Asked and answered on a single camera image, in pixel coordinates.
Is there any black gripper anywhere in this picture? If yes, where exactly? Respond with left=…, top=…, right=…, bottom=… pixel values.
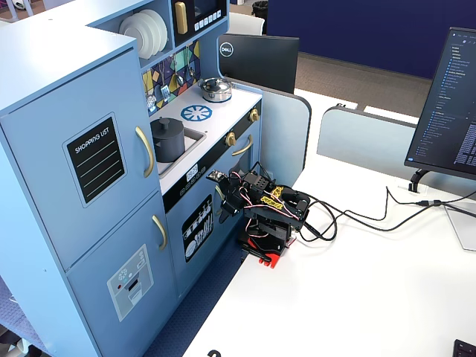
left=214, top=171, right=247, bottom=225

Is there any gray pot lid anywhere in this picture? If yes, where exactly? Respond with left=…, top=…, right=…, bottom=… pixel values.
left=150, top=117, right=185, bottom=139

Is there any steel pot glass lid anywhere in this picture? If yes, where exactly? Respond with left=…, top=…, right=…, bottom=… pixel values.
left=199, top=77, right=231, bottom=94

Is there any gray toy pot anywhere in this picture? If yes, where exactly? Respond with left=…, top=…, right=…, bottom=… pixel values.
left=150, top=117, right=187, bottom=164

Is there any light blue desk divider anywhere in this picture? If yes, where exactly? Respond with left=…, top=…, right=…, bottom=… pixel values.
left=316, top=105, right=422, bottom=180
left=232, top=82, right=312, bottom=189

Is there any shiny steel pot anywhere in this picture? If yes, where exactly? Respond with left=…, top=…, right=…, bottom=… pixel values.
left=197, top=77, right=234, bottom=103

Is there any white box grater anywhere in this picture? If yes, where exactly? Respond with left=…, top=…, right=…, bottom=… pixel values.
left=159, top=61, right=172, bottom=102

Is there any metal toy spoon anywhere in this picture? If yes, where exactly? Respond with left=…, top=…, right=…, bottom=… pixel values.
left=174, top=55, right=185, bottom=87

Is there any black Dell monitor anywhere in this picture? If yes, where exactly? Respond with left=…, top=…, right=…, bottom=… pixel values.
left=217, top=33, right=300, bottom=95

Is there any blue toy kitchen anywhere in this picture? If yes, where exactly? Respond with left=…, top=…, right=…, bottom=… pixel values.
left=0, top=0, right=263, bottom=357

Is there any white chair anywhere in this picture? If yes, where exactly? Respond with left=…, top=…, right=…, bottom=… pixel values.
left=225, top=12, right=266, bottom=36

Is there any white toy plate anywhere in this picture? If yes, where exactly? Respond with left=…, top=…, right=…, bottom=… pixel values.
left=118, top=13, right=157, bottom=60
left=128, top=10, right=164, bottom=57
left=139, top=9, right=170, bottom=53

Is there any silver monitor stand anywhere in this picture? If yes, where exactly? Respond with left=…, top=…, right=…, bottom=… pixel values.
left=443, top=203, right=476, bottom=253

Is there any monitor with lit screen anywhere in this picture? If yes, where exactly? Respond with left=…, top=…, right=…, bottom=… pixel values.
left=404, top=26, right=476, bottom=181

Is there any black keyboard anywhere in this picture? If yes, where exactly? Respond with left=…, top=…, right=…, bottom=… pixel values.
left=452, top=338, right=476, bottom=357

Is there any gold oven handle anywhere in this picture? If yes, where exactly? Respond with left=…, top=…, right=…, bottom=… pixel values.
left=231, top=134, right=254, bottom=158

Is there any gold freezer handle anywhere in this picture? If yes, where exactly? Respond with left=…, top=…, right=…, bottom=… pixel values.
left=151, top=214, right=169, bottom=251

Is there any red robot base mount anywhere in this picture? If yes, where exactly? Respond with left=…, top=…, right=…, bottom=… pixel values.
left=237, top=234, right=295, bottom=270

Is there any gold fridge handle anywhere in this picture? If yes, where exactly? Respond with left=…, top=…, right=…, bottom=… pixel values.
left=134, top=125, right=155, bottom=179

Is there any black cable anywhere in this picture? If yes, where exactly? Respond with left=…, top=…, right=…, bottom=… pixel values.
left=306, top=185, right=476, bottom=233
left=295, top=199, right=338, bottom=243

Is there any gold microwave handle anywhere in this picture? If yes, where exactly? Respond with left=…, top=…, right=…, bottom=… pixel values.
left=174, top=1, right=188, bottom=36

